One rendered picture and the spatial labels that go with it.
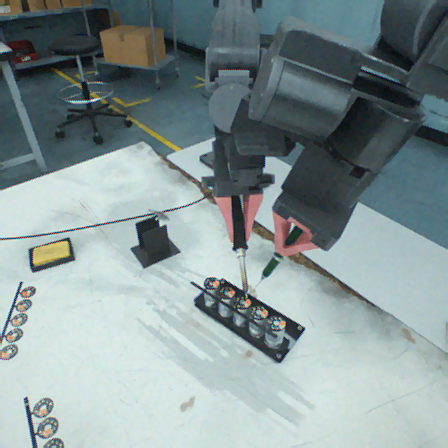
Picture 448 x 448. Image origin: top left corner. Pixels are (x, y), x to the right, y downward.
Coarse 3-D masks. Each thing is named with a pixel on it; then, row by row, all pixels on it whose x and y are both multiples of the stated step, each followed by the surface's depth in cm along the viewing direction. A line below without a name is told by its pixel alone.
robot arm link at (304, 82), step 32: (288, 32) 23; (320, 32) 24; (288, 64) 24; (320, 64) 24; (352, 64) 24; (384, 64) 23; (416, 64) 22; (256, 96) 27; (288, 96) 24; (320, 96) 24; (288, 128) 27; (320, 128) 26
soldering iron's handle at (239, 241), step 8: (232, 200) 56; (240, 200) 57; (232, 208) 56; (240, 208) 56; (232, 216) 55; (240, 216) 55; (240, 224) 54; (240, 232) 54; (240, 240) 53; (232, 248) 54
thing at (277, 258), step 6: (294, 228) 38; (300, 228) 38; (288, 234) 40; (294, 234) 39; (300, 234) 39; (288, 240) 40; (294, 240) 39; (276, 252) 42; (276, 258) 42; (282, 258) 42; (270, 264) 44; (276, 264) 43; (264, 270) 45; (270, 270) 44; (264, 276) 45
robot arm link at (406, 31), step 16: (400, 0) 23; (416, 0) 22; (432, 0) 20; (384, 16) 26; (400, 16) 23; (416, 16) 21; (432, 16) 21; (384, 32) 26; (400, 32) 23; (416, 32) 21; (432, 32) 21; (400, 48) 24; (416, 48) 22
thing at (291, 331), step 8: (224, 280) 60; (248, 296) 58; (256, 304) 56; (264, 304) 56; (272, 312) 55; (216, 320) 54; (288, 320) 54; (232, 328) 53; (288, 328) 53; (296, 328) 53; (304, 328) 53; (240, 336) 52; (288, 336) 52; (296, 336) 52; (256, 344) 51; (264, 352) 50; (280, 360) 49
